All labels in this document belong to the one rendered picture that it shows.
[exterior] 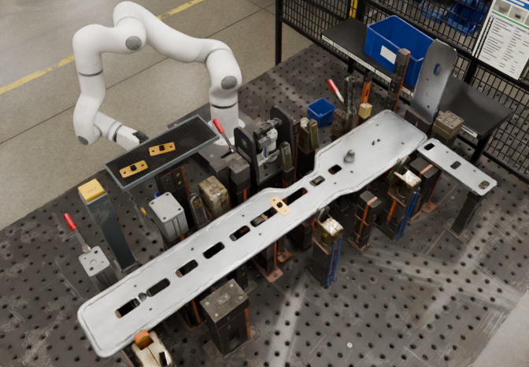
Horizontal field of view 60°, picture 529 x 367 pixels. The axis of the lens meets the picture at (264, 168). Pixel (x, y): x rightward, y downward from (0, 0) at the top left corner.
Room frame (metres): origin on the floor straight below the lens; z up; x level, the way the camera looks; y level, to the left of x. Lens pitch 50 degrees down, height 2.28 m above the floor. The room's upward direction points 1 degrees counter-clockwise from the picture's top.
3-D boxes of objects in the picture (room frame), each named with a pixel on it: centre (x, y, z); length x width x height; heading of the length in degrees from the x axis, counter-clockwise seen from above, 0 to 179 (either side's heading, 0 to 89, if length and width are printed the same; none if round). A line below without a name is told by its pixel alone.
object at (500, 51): (1.47, -0.92, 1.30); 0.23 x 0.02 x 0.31; 38
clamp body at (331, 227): (0.82, -0.20, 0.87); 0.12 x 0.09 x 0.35; 38
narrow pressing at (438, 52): (1.36, -0.63, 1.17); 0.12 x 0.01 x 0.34; 38
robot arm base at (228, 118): (1.50, 0.17, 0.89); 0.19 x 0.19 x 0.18
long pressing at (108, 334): (0.91, -0.04, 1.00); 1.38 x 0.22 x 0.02; 128
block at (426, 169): (1.10, -0.59, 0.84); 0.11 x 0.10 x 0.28; 38
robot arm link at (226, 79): (1.47, 0.16, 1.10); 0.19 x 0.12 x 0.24; 17
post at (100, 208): (0.89, 0.54, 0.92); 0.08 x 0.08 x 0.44; 38
